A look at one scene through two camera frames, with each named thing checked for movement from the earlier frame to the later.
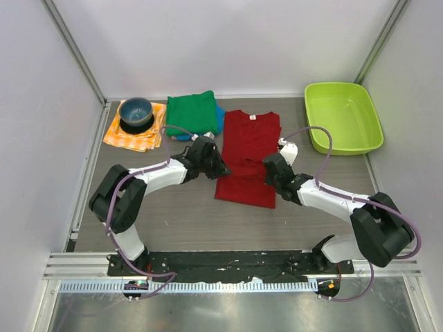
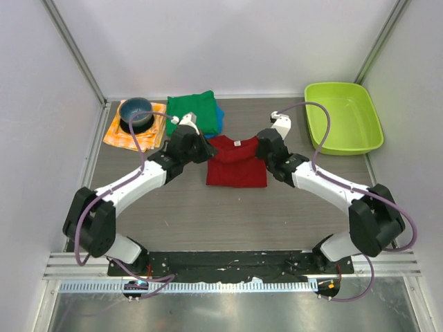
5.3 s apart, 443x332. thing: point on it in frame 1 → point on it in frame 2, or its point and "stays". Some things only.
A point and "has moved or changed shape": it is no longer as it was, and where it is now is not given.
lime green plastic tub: x=347 y=110 stays
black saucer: x=136 y=128 stays
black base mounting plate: x=173 y=266 stays
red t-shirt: x=248 y=139 has moved or changed shape
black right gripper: x=268 y=180 → x=259 y=151
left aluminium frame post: x=86 y=74 stays
